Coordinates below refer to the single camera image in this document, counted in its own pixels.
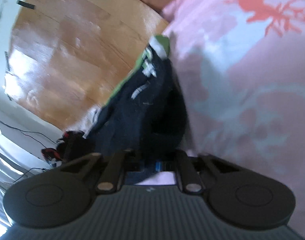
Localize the wooden headboard panel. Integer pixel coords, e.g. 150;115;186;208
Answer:
5;0;167;130

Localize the black wall cable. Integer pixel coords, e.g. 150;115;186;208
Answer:
0;115;57;183

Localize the navy green striped sweater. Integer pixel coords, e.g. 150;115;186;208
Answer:
86;35;187;161

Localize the black red patterned garment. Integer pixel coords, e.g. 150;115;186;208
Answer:
41;131;93;168

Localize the pink floral bed sheet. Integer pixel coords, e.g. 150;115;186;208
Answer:
162;0;305;237

